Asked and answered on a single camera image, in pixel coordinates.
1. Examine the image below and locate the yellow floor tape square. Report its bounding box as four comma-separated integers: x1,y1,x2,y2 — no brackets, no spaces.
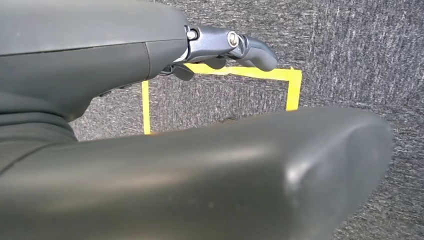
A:
141,62,303,136

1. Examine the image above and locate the left robot arm sleeve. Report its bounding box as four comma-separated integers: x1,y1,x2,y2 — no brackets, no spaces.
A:
0,112,79,175

